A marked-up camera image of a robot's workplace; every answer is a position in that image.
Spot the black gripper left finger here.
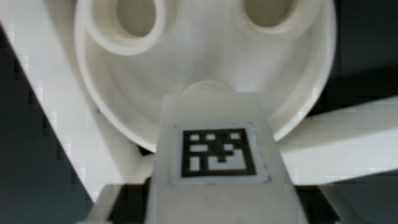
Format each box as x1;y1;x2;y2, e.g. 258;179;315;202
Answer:
109;184;150;224

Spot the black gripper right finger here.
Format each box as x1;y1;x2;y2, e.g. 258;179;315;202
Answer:
297;186;340;224

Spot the white round stool seat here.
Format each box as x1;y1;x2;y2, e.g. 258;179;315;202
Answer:
75;0;336;150

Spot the white fence wall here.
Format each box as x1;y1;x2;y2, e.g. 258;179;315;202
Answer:
0;0;398;224

